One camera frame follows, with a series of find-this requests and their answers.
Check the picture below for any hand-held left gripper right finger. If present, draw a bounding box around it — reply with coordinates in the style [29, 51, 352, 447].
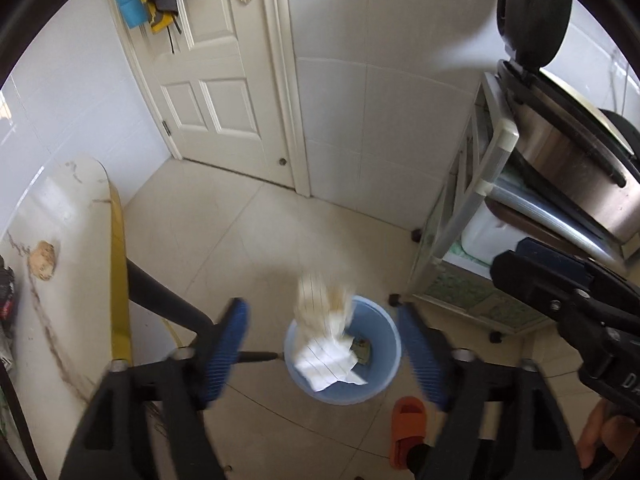
[397, 302, 586, 480]

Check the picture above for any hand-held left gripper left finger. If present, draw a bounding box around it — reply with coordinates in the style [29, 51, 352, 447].
[59, 297, 251, 480]

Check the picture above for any black table leg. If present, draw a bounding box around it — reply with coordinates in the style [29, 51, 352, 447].
[125, 257, 217, 347]

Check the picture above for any light blue plastic bin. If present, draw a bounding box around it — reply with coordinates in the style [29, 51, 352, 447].
[283, 296, 402, 407]

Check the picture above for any white shelf rack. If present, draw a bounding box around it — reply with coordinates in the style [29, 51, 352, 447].
[407, 72, 566, 346]

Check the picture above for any yellow hanging item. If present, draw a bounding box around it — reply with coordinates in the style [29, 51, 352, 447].
[142, 0, 177, 36]

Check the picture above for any lined white paper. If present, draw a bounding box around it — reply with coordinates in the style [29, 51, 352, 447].
[294, 271, 369, 394]

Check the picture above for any stainless steel cooker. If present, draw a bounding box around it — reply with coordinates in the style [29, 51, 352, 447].
[495, 58, 640, 247]

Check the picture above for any orange slipper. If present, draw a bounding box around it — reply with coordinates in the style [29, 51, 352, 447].
[389, 396, 429, 470]

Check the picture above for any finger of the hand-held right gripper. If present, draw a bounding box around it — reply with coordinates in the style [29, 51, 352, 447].
[490, 250, 596, 323]
[516, 236, 608, 281]

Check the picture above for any person's right hand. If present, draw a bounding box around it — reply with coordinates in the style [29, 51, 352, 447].
[576, 402, 627, 471]

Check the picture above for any black cable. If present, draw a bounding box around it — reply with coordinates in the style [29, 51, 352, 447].
[0, 360, 43, 480]

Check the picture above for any clear plastic lid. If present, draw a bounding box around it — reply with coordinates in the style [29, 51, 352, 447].
[482, 170, 626, 261]

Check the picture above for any black appliance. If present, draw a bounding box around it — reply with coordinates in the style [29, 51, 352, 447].
[496, 0, 574, 69]

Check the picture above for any white panel door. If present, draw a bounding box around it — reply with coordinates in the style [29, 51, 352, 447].
[107, 0, 299, 189]

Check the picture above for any brown crumpled lump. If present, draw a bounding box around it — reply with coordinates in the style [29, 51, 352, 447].
[28, 241, 57, 281]

